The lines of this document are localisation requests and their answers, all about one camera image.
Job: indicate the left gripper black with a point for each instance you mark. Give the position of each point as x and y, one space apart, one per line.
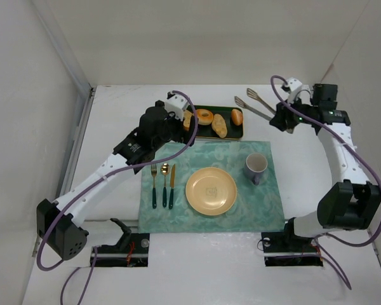
180 129

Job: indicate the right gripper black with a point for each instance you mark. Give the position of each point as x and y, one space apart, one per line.
281 115

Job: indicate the round bun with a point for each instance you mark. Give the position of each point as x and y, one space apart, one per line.
237 117

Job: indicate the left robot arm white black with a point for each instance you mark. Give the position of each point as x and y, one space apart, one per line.
59 222

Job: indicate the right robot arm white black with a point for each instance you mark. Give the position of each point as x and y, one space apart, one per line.
355 195

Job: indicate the bread slice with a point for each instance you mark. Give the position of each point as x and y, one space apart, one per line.
187 120

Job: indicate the oblong bread roll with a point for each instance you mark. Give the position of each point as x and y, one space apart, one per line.
219 126

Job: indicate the bagel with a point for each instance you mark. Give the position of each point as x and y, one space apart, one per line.
204 117

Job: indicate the purple mug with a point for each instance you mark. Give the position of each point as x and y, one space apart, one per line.
254 167

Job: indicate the dark green serving tray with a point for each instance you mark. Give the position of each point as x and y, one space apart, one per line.
234 132

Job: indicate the teal patterned placemat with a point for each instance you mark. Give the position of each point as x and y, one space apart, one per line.
257 208

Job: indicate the yellow plate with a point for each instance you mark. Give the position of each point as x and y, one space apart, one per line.
211 191

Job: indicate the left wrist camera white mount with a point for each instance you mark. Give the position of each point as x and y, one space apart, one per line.
176 104

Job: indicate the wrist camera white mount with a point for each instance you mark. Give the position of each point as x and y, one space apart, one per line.
293 87
176 104

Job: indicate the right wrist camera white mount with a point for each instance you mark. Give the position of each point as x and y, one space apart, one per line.
293 87

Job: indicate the gold spoon green handle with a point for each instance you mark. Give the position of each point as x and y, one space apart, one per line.
165 169

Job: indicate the gold fork green handle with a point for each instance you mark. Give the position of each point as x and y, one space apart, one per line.
153 170

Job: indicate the gold knife green handle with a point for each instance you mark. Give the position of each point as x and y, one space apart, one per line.
172 186

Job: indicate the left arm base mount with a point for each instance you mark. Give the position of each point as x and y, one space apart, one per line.
116 245

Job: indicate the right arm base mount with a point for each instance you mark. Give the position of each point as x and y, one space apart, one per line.
286 249

